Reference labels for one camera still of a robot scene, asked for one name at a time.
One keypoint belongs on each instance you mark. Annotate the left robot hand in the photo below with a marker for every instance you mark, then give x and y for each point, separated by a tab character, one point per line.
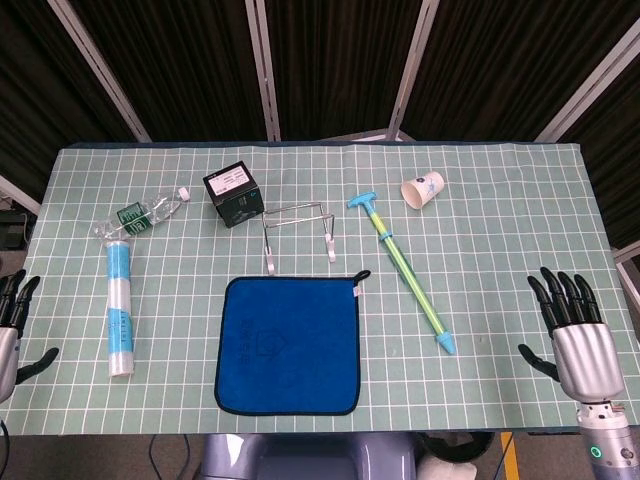
7	350

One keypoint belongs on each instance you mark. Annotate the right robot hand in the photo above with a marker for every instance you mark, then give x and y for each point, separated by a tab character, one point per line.
585	357

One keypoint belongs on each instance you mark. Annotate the blue microfiber cloth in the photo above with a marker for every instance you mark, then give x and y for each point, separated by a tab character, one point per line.
287	350

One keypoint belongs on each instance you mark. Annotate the blue white plastic bag roll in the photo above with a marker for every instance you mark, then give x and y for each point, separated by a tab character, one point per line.
120	310

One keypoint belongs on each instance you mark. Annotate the green checked tablecloth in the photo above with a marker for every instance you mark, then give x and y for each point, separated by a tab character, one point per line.
480	250

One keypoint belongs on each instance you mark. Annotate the black round floor object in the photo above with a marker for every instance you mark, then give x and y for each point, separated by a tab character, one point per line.
457	445

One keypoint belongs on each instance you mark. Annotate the clear plastic water bottle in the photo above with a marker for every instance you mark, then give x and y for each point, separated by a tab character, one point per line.
135	217

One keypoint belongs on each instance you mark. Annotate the blue green water pump toy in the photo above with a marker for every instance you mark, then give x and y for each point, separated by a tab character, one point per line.
407	272

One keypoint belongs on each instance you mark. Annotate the white paper cup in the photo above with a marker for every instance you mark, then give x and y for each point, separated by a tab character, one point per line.
420	192

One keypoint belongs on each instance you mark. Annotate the black cardboard box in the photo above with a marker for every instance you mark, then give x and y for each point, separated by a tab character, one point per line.
235	195

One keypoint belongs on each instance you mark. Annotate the grey-blue robot torso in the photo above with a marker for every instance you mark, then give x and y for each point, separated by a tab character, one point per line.
310	457

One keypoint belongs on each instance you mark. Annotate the white partition frame post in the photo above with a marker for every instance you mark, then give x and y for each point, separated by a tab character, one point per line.
590	85
412	65
102	75
264	70

